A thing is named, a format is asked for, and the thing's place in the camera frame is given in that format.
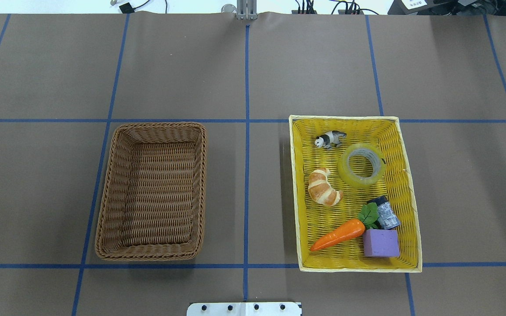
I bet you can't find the black white panda figurine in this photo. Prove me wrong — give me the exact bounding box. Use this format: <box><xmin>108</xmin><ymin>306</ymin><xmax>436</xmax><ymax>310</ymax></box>
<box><xmin>314</xmin><ymin>130</ymin><xmax>347</xmax><ymax>150</ymax></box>

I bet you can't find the purple foam block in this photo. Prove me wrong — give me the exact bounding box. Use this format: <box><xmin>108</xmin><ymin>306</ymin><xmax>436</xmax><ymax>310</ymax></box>
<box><xmin>362</xmin><ymin>229</ymin><xmax>400</xmax><ymax>258</ymax></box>

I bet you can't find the orange black usb hub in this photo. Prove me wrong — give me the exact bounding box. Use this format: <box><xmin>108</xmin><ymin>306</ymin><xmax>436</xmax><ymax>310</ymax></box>
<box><xmin>334</xmin><ymin>0</ymin><xmax>363</xmax><ymax>15</ymax></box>
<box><xmin>291</xmin><ymin>0</ymin><xmax>317</xmax><ymax>15</ymax></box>

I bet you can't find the clear tape roll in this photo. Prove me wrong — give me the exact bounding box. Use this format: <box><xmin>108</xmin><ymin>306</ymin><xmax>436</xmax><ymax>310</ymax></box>
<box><xmin>337</xmin><ymin>143</ymin><xmax>386</xmax><ymax>188</ymax></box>

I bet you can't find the orange toy carrot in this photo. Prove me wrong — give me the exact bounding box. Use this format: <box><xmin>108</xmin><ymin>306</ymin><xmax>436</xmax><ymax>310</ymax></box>
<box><xmin>310</xmin><ymin>202</ymin><xmax>378</xmax><ymax>252</ymax></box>

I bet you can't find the grey box with label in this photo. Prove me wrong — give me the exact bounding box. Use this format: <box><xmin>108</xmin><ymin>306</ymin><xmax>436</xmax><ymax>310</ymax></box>
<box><xmin>387</xmin><ymin>0</ymin><xmax>458</xmax><ymax>16</ymax></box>

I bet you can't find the right orange black usb hub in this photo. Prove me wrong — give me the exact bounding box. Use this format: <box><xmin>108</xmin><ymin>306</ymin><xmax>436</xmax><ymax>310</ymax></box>
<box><xmin>334</xmin><ymin>0</ymin><xmax>363</xmax><ymax>15</ymax></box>

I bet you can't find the brown wicker basket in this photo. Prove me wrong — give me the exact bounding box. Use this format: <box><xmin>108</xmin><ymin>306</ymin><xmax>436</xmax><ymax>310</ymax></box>
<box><xmin>94</xmin><ymin>122</ymin><xmax>208</xmax><ymax>262</ymax></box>

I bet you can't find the left orange black usb hub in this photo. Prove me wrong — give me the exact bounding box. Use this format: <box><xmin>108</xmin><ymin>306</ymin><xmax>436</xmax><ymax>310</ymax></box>
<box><xmin>291</xmin><ymin>0</ymin><xmax>317</xmax><ymax>15</ymax></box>

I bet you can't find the yellow woven basket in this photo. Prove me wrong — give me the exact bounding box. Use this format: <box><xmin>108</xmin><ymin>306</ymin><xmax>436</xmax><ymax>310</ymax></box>
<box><xmin>289</xmin><ymin>115</ymin><xmax>423</xmax><ymax>273</ymax></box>

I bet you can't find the small black labelled bottle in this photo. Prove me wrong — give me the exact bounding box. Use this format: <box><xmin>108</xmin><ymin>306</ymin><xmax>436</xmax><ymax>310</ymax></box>
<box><xmin>367</xmin><ymin>195</ymin><xmax>401</xmax><ymax>230</ymax></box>

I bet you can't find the toy croissant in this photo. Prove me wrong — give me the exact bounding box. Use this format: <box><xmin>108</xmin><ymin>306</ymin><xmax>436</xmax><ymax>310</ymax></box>
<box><xmin>307</xmin><ymin>167</ymin><xmax>343</xmax><ymax>207</ymax></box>

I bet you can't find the grey metal camera post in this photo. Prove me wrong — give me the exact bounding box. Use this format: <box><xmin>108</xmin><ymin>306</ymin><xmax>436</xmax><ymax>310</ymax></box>
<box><xmin>235</xmin><ymin>0</ymin><xmax>258</xmax><ymax>21</ymax></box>

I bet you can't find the white metal base plate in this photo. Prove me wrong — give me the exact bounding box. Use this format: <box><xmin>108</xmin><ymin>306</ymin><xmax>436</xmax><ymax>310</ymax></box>
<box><xmin>186</xmin><ymin>302</ymin><xmax>303</xmax><ymax>316</ymax></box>

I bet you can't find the black adapter with cable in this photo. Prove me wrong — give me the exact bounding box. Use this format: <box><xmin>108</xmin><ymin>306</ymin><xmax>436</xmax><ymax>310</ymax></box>
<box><xmin>119</xmin><ymin>3</ymin><xmax>135</xmax><ymax>14</ymax></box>

